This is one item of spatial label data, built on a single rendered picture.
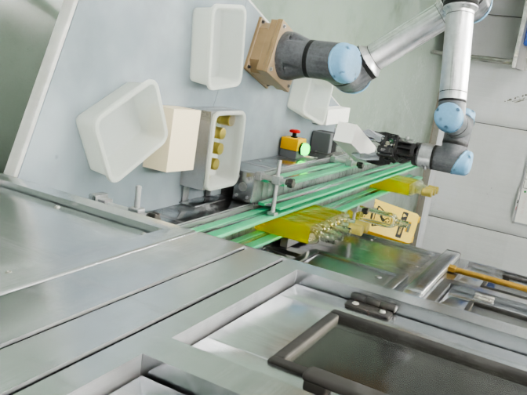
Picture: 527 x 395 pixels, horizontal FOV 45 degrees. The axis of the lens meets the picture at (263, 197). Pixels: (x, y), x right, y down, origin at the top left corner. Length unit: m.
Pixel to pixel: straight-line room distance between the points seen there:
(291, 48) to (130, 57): 0.60
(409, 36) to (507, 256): 6.02
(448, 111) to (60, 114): 1.00
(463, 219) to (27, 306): 7.34
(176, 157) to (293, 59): 0.54
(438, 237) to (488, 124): 1.46
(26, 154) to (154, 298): 0.70
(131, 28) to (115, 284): 0.90
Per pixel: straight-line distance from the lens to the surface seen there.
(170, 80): 1.69
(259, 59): 1.98
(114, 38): 1.51
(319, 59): 1.93
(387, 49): 2.04
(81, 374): 0.57
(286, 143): 2.28
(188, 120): 1.65
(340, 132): 1.94
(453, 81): 1.82
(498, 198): 7.77
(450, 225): 7.92
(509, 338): 0.82
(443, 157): 1.91
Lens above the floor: 1.75
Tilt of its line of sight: 26 degrees down
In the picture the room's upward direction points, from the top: 104 degrees clockwise
